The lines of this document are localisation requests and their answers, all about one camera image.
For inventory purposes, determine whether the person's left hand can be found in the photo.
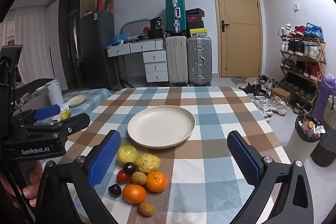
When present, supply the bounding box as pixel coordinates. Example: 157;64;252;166
21;160;44;208

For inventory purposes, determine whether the small cream plate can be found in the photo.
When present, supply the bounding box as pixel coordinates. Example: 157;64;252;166
68;94;88;107

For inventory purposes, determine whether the dark grey fridge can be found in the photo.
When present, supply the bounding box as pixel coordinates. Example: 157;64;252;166
79;10;117;89

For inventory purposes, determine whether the white cylindrical kettle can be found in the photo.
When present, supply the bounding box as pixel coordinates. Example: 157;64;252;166
45;80;64;112

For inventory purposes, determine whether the dark purple plum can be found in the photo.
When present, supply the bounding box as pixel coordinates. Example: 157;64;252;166
108;184;122;198
123;162;136;175

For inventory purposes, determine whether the bumpy yellow guava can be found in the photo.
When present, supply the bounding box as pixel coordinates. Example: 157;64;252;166
135;154;161;174

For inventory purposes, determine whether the blue plastic bag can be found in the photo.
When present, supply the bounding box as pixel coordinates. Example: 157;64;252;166
113;33;133;43

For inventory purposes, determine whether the large cardboard box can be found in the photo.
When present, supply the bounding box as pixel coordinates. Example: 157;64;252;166
80;0;96;18

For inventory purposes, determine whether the white curtain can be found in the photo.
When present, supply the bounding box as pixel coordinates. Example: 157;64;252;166
0;5;59;80

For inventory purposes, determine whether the white trash bin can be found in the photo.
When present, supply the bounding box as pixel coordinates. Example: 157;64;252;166
285;115;326;161

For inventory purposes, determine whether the yellow black shoe box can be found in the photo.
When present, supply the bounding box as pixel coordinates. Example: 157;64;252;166
187;28;208;38

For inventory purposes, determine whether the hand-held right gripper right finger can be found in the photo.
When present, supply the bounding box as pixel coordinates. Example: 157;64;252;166
226;131;315;224

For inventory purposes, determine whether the dark wardrobe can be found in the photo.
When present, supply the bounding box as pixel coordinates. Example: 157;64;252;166
58;0;96;90

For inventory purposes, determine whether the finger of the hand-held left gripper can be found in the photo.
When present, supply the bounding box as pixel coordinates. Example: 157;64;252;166
34;105;61;121
59;113;90;134

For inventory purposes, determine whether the orange mandarin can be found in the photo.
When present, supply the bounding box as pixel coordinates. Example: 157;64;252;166
122;184;147;205
146;172;168;193

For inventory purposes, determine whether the dark grey basket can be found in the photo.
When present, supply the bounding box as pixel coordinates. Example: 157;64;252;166
310;123;336;167

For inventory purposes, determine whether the light blue checked tablecloth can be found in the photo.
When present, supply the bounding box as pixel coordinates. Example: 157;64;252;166
34;88;112;130

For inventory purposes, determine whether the small cardboard box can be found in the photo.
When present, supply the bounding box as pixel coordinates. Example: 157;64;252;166
271;88;291;103

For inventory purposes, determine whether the wooden shoe rack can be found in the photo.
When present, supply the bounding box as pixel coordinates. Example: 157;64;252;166
280;35;326;114

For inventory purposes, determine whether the teal suitcase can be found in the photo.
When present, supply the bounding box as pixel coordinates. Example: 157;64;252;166
165;0;187;35

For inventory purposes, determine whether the woven basket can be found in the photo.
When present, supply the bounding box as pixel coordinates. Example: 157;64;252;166
322;90;336;123

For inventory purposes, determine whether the black bag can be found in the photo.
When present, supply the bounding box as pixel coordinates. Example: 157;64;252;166
147;17;166;39

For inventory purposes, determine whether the white suitcase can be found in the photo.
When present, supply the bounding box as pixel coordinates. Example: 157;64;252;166
164;35;189;86

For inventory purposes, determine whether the silver suitcase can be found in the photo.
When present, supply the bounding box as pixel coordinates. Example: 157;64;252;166
187;36;212;86

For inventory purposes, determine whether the smooth yellow-green guava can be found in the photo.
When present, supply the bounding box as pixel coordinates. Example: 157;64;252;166
117;145;138;167

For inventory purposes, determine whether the cream round plate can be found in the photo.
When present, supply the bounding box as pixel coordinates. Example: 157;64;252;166
127;105;196;149

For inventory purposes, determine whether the pile of loose sneakers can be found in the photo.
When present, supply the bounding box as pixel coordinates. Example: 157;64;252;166
238;74;289;122

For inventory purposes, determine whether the wooden door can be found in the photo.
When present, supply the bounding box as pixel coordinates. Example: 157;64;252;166
210;0;264;78

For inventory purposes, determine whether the shoe rack with shoes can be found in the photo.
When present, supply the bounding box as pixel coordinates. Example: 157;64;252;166
278;22;324;110

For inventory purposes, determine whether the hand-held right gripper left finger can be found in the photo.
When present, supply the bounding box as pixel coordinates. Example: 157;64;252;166
35;130;124;224

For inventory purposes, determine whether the white desk with drawers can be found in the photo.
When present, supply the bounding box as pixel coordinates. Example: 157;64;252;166
106;39;168;83

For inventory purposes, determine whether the brown longan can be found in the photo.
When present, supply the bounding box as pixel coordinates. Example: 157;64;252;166
132;172;147;186
138;202;156;217

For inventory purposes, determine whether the purple bag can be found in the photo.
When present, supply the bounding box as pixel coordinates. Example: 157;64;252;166
312;74;336;122

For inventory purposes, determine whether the red cherry tomato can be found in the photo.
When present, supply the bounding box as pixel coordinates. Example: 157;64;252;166
116;170;131;184

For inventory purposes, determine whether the curved metal chair frame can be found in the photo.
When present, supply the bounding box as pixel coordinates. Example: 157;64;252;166
120;18;150;41

